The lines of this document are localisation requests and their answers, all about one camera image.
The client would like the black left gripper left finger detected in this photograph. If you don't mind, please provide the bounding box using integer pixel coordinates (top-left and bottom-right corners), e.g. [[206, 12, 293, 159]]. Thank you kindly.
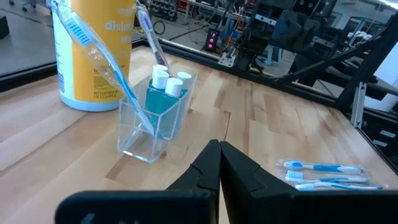
[[55, 139, 222, 224]]

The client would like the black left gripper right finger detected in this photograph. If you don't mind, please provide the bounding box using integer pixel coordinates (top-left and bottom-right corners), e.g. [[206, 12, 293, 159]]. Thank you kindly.
[[220, 141, 398, 224]]

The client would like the clear acrylic organizer holder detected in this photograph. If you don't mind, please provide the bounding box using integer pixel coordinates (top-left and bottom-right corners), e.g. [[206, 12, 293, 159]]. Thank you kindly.
[[117, 63, 199, 164]]

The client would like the purple white toothbrush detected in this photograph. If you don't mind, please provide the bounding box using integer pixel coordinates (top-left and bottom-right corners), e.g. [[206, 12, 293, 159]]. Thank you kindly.
[[136, 3, 171, 75]]

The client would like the silver aluminium extrusion piece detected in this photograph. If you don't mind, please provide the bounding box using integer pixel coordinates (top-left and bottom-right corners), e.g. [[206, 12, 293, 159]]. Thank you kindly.
[[350, 81, 368, 129]]

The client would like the black computer with red lights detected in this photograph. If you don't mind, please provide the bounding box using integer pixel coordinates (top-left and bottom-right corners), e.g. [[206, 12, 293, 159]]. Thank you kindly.
[[202, 27, 221, 53]]

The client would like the yellow disinfecting wipes canister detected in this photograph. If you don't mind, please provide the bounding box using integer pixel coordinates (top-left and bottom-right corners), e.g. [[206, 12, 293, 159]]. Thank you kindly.
[[51, 0, 137, 112]]

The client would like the black padded chair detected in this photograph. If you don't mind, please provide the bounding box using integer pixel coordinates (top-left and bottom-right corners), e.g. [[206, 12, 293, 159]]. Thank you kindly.
[[270, 8, 312, 43]]

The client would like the white cloth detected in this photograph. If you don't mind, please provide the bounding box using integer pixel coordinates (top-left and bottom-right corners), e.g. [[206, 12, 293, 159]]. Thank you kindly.
[[347, 30, 373, 42]]

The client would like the cluttered equipment bench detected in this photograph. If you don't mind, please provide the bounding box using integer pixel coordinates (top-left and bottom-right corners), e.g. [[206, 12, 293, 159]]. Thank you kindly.
[[136, 0, 269, 35]]

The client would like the black box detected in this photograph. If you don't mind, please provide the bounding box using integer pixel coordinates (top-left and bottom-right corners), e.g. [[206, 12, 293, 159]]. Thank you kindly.
[[0, 15, 10, 40]]

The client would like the silver metal bracket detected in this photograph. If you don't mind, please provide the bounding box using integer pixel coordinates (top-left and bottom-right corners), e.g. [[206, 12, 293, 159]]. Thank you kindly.
[[217, 46, 238, 68]]

